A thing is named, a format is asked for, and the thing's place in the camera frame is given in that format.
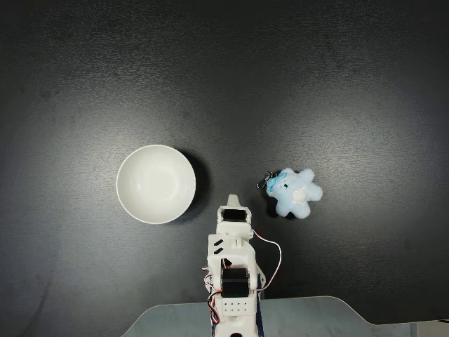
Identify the white ceramic bowl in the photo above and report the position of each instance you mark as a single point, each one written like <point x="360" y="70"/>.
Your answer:
<point x="156" y="184"/>

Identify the blue table clamp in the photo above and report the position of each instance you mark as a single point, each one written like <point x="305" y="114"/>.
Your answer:
<point x="260" y="316"/>

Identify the grey-blue translucent board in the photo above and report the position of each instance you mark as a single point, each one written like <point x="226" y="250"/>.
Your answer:
<point x="315" y="316"/>

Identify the pale grey flat box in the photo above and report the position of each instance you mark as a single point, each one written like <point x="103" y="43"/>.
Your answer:
<point x="433" y="330"/>

